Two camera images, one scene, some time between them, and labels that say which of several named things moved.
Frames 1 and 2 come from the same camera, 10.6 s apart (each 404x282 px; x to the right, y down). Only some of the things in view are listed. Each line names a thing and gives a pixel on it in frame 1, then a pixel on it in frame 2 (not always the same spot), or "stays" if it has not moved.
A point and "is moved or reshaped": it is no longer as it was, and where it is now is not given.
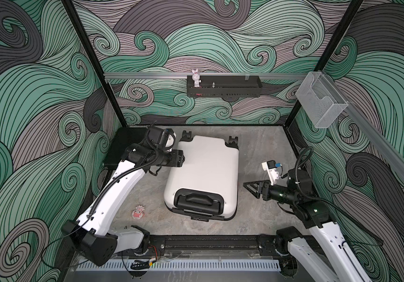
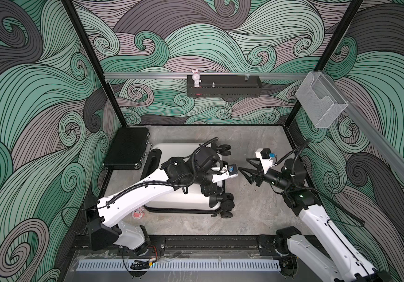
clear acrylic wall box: (322, 101) stays
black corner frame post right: (333, 46) stays
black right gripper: (265, 185) → (259, 175)
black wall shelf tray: (225, 86) stays
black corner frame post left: (70, 6) stays
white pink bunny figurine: (195, 76) stays
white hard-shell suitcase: (206, 186) is moved or reshaped
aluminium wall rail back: (205, 74) stays
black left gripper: (176, 160) → (211, 190)
